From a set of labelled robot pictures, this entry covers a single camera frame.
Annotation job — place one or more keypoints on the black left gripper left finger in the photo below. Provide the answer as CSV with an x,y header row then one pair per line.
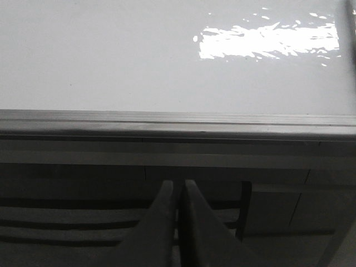
x,y
150,242

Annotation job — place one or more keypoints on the grey whiteboard ledge tray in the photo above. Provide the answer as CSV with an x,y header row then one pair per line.
x,y
70,125

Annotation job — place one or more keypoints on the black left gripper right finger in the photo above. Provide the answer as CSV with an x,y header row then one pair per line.
x,y
204,239

